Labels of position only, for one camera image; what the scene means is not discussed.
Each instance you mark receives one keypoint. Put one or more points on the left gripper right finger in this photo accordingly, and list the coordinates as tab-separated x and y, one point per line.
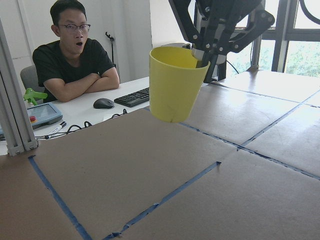
239	23

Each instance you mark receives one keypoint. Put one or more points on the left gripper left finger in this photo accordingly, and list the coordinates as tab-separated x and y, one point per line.
192	32

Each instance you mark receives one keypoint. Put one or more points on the yellow plastic cup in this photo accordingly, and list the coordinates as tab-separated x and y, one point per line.
174	83

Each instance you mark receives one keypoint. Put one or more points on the black keyboard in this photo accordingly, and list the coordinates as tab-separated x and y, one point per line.
134	99

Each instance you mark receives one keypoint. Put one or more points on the black computer mouse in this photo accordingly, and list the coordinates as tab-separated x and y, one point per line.
103	103

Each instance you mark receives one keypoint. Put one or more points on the man in black shirt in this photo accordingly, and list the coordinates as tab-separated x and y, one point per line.
75	64

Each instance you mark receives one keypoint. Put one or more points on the brown paper table cover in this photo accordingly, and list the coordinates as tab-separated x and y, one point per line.
244	166

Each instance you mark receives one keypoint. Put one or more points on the black marker pen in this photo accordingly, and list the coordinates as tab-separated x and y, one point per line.
57	129

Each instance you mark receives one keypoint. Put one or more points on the grey office chair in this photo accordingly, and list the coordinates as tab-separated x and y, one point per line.
29	79

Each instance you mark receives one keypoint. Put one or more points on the green clamp tool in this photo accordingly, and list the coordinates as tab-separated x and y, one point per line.
30	96

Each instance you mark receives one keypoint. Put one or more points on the blue teach pendant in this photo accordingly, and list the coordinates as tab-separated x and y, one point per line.
44	114

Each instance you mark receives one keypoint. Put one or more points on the aluminium frame post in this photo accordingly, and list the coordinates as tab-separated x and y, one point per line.
14	118

